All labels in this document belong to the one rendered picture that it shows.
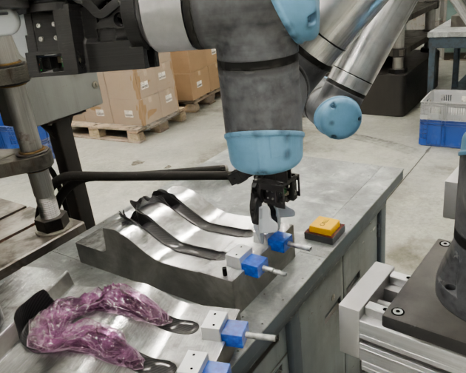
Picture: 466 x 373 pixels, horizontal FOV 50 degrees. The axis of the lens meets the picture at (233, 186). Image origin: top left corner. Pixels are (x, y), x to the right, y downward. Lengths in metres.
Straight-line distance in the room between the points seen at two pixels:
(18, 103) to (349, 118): 0.95
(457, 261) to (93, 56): 0.49
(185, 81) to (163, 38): 5.25
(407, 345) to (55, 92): 1.33
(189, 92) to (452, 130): 2.86
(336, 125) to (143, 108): 4.16
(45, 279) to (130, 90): 3.91
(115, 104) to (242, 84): 4.71
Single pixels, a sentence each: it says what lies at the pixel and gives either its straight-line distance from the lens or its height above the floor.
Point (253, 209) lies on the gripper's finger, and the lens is 1.08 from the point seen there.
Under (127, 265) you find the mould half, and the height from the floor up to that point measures 0.84.
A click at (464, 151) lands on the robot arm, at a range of 0.63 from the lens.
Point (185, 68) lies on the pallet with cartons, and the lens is 5.68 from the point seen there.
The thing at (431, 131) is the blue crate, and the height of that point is 0.12.
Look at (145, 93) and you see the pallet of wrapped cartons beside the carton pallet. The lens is 4.97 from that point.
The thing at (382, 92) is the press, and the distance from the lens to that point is 5.02.
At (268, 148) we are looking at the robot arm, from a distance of 0.46.
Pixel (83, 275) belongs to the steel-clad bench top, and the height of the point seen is 0.80.
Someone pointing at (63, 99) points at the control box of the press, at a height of 1.13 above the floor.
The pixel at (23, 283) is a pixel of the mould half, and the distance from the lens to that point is 1.15.
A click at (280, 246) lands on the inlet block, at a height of 0.89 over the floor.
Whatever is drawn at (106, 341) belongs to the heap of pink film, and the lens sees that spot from 0.93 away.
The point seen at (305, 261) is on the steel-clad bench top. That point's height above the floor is 0.80.
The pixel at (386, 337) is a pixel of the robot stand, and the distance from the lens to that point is 0.77.
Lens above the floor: 1.47
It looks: 24 degrees down
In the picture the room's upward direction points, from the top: 7 degrees counter-clockwise
